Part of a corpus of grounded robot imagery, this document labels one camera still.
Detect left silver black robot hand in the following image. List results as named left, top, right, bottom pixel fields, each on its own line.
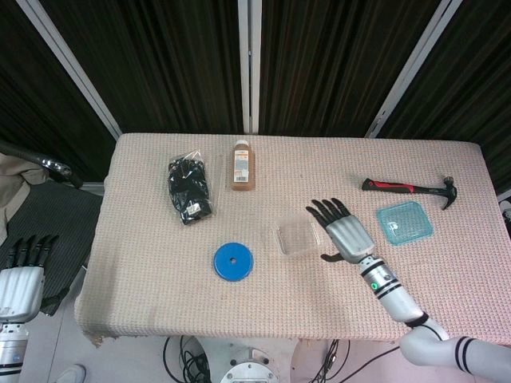
left=0, top=234, right=69, bottom=322

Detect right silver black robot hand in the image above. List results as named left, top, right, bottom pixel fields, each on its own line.
left=306, top=197, right=376, bottom=264

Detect teal container lid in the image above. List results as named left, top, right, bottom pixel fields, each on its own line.
left=375, top=200, right=434, bottom=247

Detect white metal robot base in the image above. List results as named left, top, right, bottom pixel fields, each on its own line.
left=201, top=337, right=309, bottom=383

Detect clear plastic container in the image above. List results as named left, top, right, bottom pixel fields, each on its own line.
left=272, top=215, right=325, bottom=256

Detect black mesh office chair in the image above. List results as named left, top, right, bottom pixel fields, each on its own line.
left=0, top=139, right=105, bottom=317

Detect beige cloth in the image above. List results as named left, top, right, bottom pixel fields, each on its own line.
left=0, top=153, right=46, bottom=245

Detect white shoe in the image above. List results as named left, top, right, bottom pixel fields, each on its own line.
left=54, top=363, right=87, bottom=383

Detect blue round disc with hole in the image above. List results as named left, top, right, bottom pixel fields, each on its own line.
left=212, top=242, right=256, bottom=282

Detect brown liquid plastic bottle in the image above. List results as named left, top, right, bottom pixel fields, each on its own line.
left=229, top=139, right=256, bottom=192

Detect pink waffle tablecloth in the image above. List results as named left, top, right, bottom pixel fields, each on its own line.
left=73, top=132, right=511, bottom=349

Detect black white object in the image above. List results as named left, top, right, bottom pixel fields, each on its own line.
left=497, top=191, right=511, bottom=233

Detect black gloves in clear bag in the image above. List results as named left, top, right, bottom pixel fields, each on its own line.
left=166, top=148, right=224, bottom=227

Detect black pleated curtain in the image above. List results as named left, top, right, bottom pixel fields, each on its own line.
left=0, top=0, right=511, bottom=196

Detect hammer with red black handle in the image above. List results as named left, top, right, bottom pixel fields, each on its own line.
left=362, top=175, right=460, bottom=211

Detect black cable bundle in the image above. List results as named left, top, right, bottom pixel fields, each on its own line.
left=162, top=334, right=219, bottom=383
left=314, top=338, right=401, bottom=383

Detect white frame post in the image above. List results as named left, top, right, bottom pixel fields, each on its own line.
left=15, top=0, right=123, bottom=141
left=365, top=0, right=454, bottom=140
left=237, top=0, right=262, bottom=135

